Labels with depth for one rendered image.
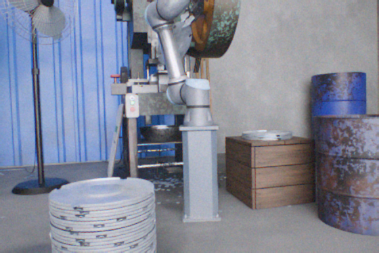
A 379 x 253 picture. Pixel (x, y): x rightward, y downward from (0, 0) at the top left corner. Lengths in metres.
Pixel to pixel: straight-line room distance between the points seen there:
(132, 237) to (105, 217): 0.09
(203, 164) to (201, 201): 0.18
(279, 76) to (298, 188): 2.40
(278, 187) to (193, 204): 0.48
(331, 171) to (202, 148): 0.57
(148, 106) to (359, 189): 1.27
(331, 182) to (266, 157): 0.36
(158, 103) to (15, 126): 1.81
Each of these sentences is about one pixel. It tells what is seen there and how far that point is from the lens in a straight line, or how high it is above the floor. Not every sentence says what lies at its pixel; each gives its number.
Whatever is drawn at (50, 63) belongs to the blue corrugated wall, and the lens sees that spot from 3.39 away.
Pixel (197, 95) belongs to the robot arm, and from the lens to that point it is 1.43.
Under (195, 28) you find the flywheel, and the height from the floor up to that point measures 1.21.
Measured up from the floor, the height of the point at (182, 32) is 1.00.
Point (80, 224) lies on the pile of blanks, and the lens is 0.80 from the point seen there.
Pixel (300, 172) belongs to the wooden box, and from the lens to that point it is 1.74.
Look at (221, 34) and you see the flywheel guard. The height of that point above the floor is 1.03.
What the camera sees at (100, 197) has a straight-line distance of 0.85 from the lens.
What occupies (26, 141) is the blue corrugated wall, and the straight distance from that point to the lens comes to 3.42.
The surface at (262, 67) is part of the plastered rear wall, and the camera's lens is 3.86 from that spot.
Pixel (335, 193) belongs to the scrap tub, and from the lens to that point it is 1.45.
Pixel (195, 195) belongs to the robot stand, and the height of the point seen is 0.13.
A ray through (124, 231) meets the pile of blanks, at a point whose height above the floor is 0.23.
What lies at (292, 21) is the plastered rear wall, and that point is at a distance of 4.20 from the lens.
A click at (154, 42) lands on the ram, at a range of 2.17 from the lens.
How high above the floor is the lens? 0.53
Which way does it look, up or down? 3 degrees down
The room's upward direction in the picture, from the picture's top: 2 degrees counter-clockwise
